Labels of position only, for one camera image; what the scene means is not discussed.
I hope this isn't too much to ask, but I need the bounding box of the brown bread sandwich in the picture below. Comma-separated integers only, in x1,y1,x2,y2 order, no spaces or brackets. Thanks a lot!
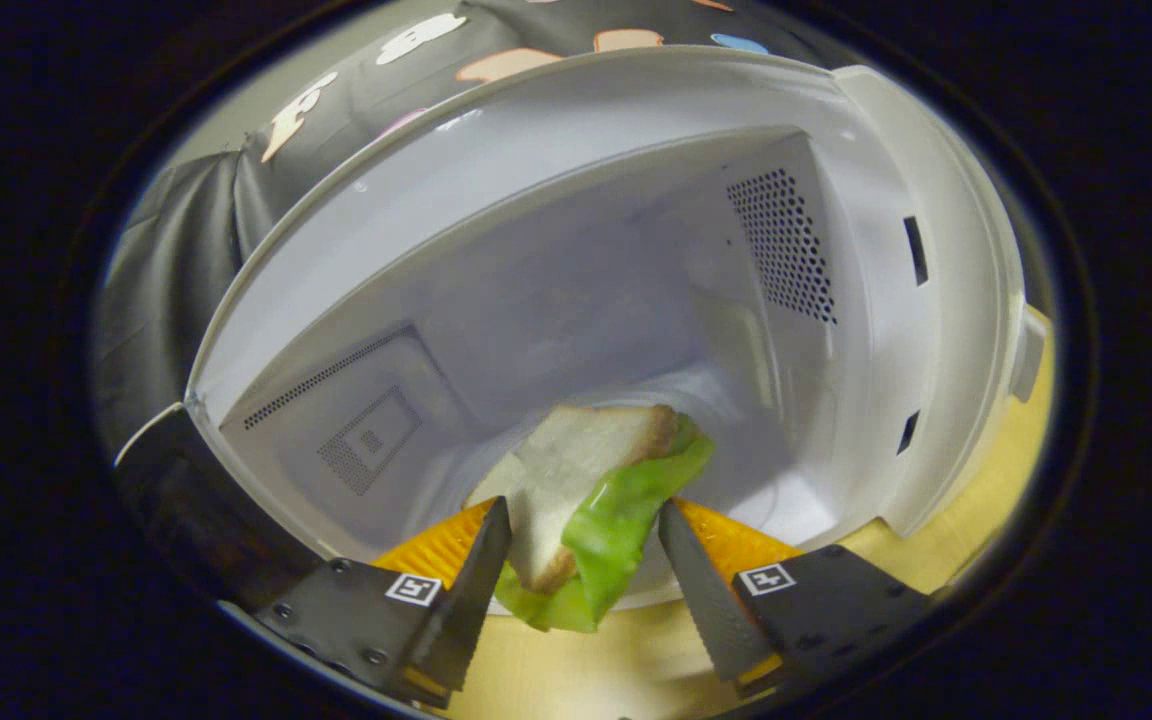
464,403,680,595

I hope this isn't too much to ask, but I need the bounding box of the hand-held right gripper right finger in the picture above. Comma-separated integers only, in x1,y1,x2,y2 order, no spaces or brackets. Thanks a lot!
657,498,937,699

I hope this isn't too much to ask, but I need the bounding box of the white microwave oven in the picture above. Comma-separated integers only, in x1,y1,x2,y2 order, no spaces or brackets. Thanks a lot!
111,45,1049,641

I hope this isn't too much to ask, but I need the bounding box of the black backdrop cloth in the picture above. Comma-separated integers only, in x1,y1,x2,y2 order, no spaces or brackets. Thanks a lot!
96,0,837,441

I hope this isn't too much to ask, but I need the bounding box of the green lettuce leaf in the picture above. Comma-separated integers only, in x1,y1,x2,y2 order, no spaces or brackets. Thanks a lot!
494,415,716,634

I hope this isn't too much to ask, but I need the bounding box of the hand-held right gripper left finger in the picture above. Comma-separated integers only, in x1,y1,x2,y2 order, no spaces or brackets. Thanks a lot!
254,497,514,709

